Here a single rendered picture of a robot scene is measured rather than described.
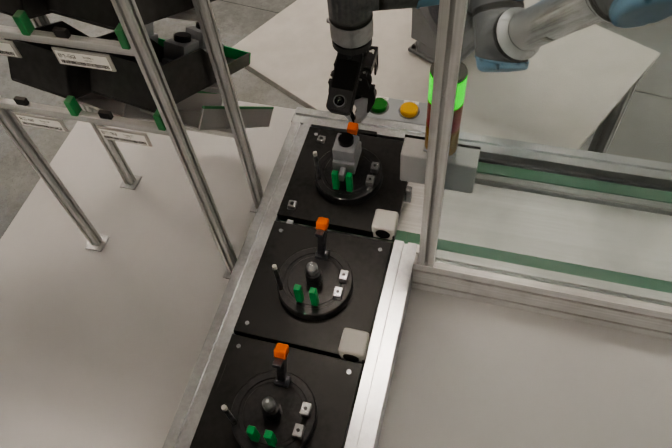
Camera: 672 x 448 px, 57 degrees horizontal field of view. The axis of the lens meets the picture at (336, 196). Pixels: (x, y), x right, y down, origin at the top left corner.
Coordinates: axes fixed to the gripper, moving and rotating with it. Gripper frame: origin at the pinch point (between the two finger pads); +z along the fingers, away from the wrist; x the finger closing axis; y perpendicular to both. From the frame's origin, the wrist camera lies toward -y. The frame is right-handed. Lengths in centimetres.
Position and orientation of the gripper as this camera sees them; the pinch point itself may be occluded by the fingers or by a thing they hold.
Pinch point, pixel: (354, 121)
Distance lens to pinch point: 125.6
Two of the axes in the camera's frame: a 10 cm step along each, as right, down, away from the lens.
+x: -9.6, -1.7, 2.0
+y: 2.5, -8.0, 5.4
